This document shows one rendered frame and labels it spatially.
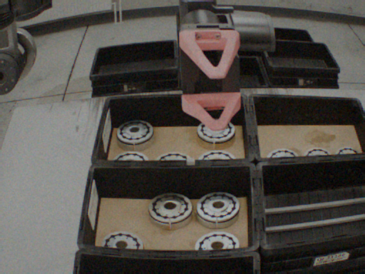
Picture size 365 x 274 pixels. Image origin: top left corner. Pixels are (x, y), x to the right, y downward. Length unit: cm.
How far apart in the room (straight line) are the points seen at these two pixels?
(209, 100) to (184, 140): 92
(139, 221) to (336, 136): 66
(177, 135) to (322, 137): 44
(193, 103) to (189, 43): 8
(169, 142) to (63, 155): 40
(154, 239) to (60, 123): 78
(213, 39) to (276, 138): 98
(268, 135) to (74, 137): 66
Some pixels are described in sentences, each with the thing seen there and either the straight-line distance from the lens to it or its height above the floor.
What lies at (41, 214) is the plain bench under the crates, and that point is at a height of 70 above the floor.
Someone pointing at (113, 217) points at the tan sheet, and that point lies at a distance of 134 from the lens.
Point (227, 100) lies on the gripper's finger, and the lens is 64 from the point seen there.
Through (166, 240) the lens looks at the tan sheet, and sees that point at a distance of 127.
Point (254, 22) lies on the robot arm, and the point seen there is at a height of 148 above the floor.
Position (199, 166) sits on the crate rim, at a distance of 131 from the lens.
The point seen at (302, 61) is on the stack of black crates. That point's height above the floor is 49.
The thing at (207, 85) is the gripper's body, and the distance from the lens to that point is 67.
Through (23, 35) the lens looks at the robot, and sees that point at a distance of 150.
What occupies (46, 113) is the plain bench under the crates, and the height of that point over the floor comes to 70.
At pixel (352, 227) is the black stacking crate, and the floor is 83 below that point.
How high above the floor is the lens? 177
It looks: 37 degrees down
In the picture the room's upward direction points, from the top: 3 degrees counter-clockwise
